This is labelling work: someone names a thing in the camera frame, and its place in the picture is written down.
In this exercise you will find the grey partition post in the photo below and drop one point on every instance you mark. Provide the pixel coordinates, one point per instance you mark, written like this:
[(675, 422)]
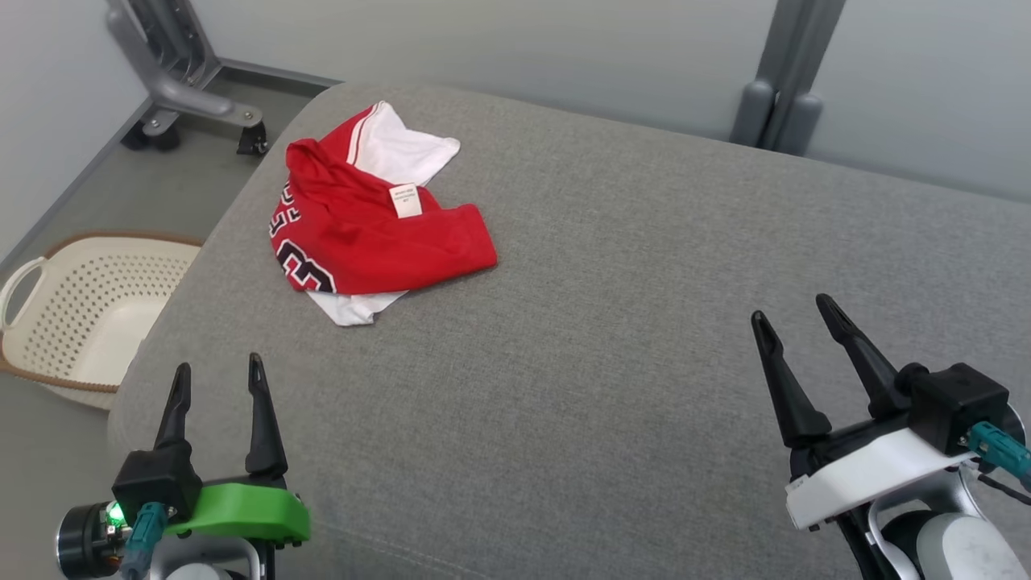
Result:
[(785, 80)]

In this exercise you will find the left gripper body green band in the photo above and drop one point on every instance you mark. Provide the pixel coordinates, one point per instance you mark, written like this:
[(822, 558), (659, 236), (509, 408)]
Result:
[(242, 511)]

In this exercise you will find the grey wheeled metal stand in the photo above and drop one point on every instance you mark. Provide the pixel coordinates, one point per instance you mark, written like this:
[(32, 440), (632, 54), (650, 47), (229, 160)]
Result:
[(181, 89)]

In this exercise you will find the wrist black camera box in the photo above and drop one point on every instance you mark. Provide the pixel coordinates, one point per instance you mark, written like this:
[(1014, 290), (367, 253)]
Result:
[(157, 483), (958, 403)]

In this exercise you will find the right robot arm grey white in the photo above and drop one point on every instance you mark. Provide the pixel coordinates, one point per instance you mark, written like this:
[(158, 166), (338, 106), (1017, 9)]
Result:
[(958, 548)]

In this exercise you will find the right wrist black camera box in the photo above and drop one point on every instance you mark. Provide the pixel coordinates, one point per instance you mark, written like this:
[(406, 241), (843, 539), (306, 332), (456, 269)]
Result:
[(958, 403)]

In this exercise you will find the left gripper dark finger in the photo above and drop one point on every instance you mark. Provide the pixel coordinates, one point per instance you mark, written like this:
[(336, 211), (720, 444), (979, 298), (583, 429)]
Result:
[(266, 435), (175, 419)]

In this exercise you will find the red white basketball jersey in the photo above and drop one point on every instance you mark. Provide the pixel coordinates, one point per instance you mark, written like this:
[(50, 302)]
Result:
[(378, 242)]

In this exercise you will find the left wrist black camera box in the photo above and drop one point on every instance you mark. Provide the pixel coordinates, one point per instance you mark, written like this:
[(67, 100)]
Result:
[(157, 483)]

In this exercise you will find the cream perforated laundry basket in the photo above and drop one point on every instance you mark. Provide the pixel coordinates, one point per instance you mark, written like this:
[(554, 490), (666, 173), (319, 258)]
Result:
[(89, 314)]

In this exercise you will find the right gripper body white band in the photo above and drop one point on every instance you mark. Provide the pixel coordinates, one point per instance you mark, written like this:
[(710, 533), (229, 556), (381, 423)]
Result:
[(854, 483)]

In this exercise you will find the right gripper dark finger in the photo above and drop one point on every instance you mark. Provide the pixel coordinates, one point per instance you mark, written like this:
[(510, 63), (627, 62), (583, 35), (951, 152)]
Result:
[(793, 403), (870, 366)]

